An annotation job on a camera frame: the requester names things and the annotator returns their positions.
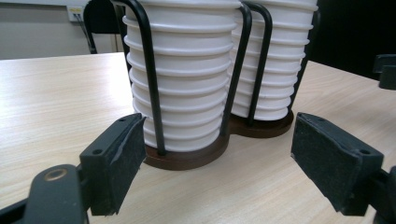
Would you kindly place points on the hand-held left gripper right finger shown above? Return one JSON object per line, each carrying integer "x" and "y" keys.
{"x": 330, "y": 161}

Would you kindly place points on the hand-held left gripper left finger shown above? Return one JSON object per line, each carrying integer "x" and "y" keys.
{"x": 109, "y": 161}

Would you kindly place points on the stack of white paper cups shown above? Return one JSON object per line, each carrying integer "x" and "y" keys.
{"x": 281, "y": 62}
{"x": 186, "y": 77}

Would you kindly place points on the dark curtain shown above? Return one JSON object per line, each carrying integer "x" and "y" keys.
{"x": 348, "y": 25}

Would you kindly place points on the black folding chair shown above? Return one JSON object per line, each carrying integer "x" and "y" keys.
{"x": 99, "y": 18}

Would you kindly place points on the white wall outlet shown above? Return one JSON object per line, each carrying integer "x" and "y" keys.
{"x": 74, "y": 13}

